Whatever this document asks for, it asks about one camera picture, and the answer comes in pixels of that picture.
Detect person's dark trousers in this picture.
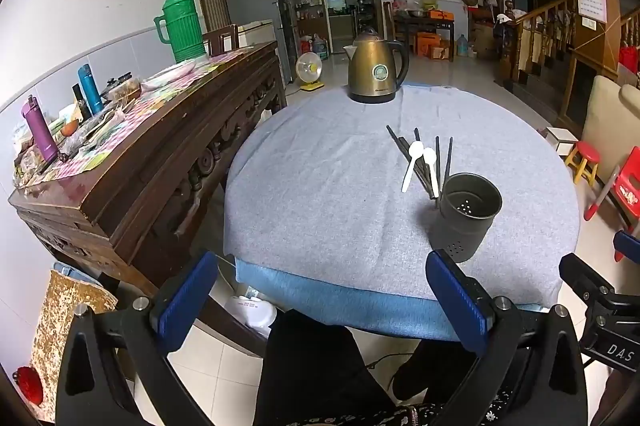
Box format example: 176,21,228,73
252,308,481,426

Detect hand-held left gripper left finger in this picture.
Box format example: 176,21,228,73
55,251,221,426

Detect orange cardboard boxes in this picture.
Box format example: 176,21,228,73
416,32,451,59

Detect green thermos jug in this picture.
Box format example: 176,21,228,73
153,0,207,64

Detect red stool with yellow legs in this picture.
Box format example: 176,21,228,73
565,141,602,187

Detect small white stool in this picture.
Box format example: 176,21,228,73
544,127,581,157

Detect grey perforated utensil holder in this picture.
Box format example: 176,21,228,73
431,173,503,263

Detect gold patterned mat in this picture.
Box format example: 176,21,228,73
30,270,118,422

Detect wooden stair railing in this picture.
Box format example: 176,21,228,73
495,0,640,86

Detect dark wooden side table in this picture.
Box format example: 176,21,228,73
392,16,456,61

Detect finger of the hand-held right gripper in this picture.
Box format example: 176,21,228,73
614,230,640,265
559,253,620,307

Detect carved wooden sideboard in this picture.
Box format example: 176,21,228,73
7,40,288,297

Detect beige sofa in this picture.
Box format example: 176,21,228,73
580,76,640,227

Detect teal water bottle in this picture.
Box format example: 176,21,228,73
77,64,105,115

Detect white floor appliance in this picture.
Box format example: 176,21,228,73
225,293,278,339

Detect purple water bottle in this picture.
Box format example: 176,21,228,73
21,96,60,163

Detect white plate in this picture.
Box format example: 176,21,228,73
141,60,197,89

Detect red plastic chair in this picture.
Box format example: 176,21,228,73
582,146,640,261

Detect bronze electric kettle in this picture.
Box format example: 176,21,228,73
344,27,411,104

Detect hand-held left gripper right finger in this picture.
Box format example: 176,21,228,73
425,248,588,426

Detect small black bottle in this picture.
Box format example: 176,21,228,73
72,83,93,119

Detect red round object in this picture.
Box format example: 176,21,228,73
12,366,45,407

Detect pink checkered cloth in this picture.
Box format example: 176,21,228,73
15,50,251,187

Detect shelf with bottles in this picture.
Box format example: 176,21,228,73
282,0,331,51

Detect white chest freezer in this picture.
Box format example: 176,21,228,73
235,20,276,49

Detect small round fan heater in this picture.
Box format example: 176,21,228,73
295,52,325,92

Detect white plastic spoon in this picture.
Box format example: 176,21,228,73
401,142,425,193
422,147,441,199

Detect wooden chair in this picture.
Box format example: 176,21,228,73
202,24,240,57

